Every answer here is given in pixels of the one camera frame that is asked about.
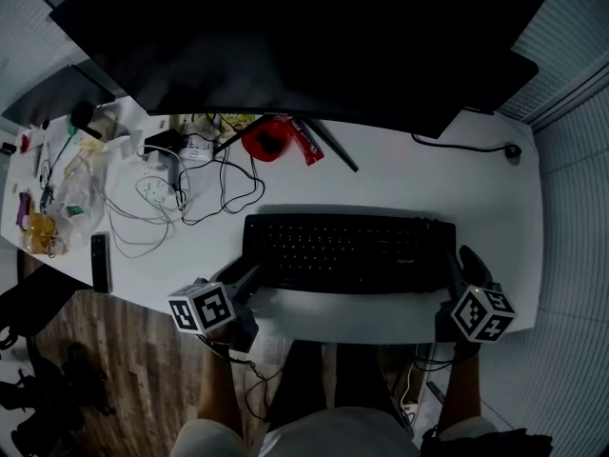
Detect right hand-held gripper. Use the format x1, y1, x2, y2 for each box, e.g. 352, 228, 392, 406
435, 244, 517, 346

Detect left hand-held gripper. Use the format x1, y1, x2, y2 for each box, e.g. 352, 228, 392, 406
167, 260, 263, 354

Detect black keyboard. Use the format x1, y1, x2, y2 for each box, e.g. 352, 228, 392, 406
242, 213, 458, 294

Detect person's left forearm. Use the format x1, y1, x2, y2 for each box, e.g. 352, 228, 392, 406
196, 324, 245, 435

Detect person's right forearm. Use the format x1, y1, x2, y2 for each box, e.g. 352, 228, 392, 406
436, 340, 482, 432

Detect white table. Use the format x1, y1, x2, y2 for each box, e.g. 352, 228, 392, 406
0, 95, 544, 345

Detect slatted window blind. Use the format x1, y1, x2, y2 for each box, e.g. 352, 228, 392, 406
475, 88, 609, 457
0, 0, 609, 123

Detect person's dark trousers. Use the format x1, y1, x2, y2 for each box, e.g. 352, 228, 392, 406
265, 340, 413, 430

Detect red tape roll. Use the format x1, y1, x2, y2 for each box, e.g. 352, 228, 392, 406
241, 119, 291, 164

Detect black smartphone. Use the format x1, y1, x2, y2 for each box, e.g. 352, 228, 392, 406
90, 233, 113, 294

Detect red snack packet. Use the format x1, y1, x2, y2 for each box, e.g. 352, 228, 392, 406
290, 119, 326, 167

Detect yellow snack bag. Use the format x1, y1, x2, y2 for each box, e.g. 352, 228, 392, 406
221, 113, 256, 130

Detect black power adapter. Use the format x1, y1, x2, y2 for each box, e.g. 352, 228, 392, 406
144, 129, 183, 154

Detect clear plastic bag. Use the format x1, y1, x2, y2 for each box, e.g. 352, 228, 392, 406
54, 159, 107, 248

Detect person's white shirt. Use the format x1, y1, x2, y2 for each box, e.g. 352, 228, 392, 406
170, 406, 499, 457

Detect black office chair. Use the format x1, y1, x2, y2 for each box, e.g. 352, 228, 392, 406
0, 268, 115, 457

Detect purple pouch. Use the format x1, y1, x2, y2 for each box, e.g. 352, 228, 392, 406
17, 191, 34, 230

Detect black lidded tumbler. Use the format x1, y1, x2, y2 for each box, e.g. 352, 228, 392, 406
69, 101, 104, 140

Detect black computer monitor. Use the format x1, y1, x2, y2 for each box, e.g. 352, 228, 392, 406
49, 0, 549, 173

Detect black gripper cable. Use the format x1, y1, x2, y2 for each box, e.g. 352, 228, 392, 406
204, 338, 286, 423
413, 352, 477, 373

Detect thin black cable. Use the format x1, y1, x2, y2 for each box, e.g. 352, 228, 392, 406
173, 126, 266, 227

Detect long white cable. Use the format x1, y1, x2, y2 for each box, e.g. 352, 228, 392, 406
89, 145, 191, 260

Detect black cable with round plug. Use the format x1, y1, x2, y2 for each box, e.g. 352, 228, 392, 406
411, 132, 523, 161

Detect thin white power cord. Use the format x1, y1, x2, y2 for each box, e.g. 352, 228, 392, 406
398, 362, 418, 421

